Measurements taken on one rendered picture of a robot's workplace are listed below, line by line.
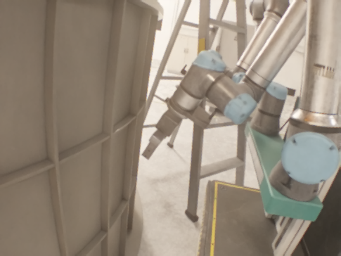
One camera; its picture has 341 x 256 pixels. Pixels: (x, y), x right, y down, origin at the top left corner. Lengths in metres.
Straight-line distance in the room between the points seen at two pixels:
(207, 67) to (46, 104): 0.36
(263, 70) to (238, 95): 0.13
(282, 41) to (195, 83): 0.25
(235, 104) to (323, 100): 0.19
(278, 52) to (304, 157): 0.28
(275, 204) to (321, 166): 0.22
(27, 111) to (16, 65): 0.09
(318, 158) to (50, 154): 0.53
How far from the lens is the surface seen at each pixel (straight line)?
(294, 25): 0.64
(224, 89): 0.54
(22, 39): 0.44
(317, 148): 0.48
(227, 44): 3.74
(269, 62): 0.64
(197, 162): 1.40
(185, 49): 7.38
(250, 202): 1.32
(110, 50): 0.59
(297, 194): 0.67
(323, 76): 0.49
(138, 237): 1.36
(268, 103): 1.10
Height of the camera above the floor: 1.05
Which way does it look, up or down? 21 degrees down
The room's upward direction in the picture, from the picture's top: 10 degrees clockwise
